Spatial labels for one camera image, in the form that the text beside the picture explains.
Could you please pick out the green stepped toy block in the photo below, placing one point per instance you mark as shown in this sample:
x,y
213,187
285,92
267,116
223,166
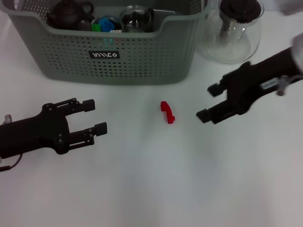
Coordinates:
x,y
95,28

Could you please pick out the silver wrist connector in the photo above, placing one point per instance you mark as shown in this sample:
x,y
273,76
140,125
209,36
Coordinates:
x,y
8,118
281,85

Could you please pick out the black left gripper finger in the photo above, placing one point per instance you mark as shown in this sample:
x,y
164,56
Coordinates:
x,y
90,133
75,105

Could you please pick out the black carafe lid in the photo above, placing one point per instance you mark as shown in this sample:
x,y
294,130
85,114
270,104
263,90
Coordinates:
x,y
241,9

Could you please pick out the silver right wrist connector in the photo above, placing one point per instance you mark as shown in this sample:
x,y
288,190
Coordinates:
x,y
281,85

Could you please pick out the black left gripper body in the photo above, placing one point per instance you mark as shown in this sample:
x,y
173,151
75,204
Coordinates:
x,y
33,134

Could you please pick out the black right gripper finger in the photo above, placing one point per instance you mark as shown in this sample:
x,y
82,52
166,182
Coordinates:
x,y
216,89
217,113

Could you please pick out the glass teacup with black base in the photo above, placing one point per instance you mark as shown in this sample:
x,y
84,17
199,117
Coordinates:
x,y
118,23
137,20
83,24

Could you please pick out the grey-green perforated storage bin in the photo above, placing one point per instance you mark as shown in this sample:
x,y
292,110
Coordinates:
x,y
132,68

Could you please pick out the blue square toy plate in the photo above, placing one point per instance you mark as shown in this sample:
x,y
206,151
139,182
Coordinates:
x,y
107,24

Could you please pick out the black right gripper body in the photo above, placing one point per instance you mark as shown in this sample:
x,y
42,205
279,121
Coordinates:
x,y
255,80

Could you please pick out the clear glass carafe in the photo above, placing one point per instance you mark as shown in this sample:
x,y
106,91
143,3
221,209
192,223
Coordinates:
x,y
227,52

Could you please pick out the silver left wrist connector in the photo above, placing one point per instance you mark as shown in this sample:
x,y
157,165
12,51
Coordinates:
x,y
8,118

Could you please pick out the dark red curved toy block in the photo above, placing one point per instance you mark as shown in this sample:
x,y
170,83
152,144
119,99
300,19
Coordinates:
x,y
167,112

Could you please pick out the dark clay teapot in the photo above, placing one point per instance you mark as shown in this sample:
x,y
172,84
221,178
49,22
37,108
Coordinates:
x,y
66,14

